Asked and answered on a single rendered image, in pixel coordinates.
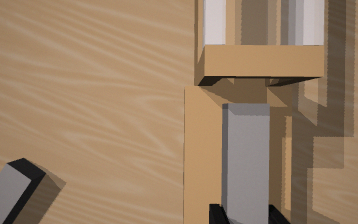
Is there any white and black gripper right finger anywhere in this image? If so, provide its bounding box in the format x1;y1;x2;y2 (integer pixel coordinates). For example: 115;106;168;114
268;205;291;224

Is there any grey square stick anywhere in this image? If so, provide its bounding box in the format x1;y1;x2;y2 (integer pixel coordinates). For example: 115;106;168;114
0;158;46;224
221;103;270;224

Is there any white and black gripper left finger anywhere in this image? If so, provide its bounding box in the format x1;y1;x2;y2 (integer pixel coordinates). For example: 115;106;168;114
209;204;230;224

